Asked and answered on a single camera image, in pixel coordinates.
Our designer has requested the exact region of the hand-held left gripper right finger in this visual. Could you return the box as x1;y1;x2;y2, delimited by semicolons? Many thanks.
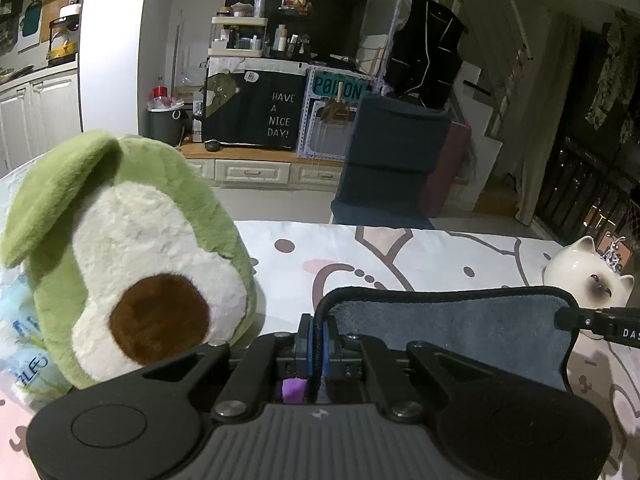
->
322;319;497;422

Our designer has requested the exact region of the maroon cushion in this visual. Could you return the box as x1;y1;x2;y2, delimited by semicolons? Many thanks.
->
419;119;474;217

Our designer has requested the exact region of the grey towel with black edge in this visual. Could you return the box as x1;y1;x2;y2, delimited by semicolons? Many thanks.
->
316;285;581;404

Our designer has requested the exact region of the floral hanging cloth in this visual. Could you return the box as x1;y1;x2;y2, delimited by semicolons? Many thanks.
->
584;9;635;132

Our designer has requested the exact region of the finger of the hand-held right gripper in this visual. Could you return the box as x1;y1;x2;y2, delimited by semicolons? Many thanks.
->
553;306;615;335

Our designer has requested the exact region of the blue tissue pack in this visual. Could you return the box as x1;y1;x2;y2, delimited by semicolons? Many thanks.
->
0;264;77;412

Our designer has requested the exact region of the grey trash bin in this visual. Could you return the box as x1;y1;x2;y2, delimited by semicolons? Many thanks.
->
146;102;189;147

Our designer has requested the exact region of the white grid rack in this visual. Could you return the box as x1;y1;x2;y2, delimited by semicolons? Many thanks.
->
295;64;387;162

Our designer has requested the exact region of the white drawer cabinet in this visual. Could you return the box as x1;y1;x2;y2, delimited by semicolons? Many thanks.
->
182;142;347;192

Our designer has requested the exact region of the black hanging garment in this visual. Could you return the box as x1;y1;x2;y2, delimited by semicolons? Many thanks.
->
387;0;464;109

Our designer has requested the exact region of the black printed cloth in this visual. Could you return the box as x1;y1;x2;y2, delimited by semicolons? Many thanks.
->
201;67;307;151

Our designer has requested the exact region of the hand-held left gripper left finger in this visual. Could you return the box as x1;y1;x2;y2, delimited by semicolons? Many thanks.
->
144;313;322;422

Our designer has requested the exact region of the small silver crown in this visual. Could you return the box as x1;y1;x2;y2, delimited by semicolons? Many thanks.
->
602;234;629;274

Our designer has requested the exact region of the green avocado plush toy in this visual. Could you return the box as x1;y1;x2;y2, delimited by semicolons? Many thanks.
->
0;129;259;392

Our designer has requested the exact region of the teal sign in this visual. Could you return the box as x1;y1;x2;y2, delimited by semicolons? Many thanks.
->
310;72;369;104

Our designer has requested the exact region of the white desk organizer shelf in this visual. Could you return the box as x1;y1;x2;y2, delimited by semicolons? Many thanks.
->
207;14;269;59

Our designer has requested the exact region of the white cat figurine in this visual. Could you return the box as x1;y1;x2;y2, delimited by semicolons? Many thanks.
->
543;235;636;312

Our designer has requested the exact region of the white kitchen cabinet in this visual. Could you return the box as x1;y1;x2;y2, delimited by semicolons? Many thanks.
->
0;67;84;177

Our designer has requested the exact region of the dark blue folding floor chair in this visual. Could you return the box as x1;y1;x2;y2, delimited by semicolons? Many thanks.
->
329;95;454;229

